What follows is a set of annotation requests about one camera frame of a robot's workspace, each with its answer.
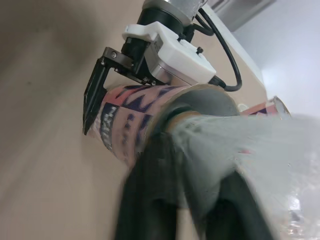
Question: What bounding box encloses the pink patterned tube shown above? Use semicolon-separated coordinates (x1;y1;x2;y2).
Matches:
98;83;242;175
240;95;292;119

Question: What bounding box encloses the clear plastic bag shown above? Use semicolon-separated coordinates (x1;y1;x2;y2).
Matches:
234;139;320;240

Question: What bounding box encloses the black cable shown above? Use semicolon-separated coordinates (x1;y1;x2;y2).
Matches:
194;6;243;92

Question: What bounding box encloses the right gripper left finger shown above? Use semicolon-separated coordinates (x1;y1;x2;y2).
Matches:
114;131;192;240

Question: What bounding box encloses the white shuttlecock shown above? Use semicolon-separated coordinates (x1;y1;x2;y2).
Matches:
165;110;320;210

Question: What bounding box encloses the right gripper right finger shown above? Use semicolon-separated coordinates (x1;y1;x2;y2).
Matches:
206;170;279;240

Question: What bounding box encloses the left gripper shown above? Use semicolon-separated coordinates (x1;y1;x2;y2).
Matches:
82;36;161;136

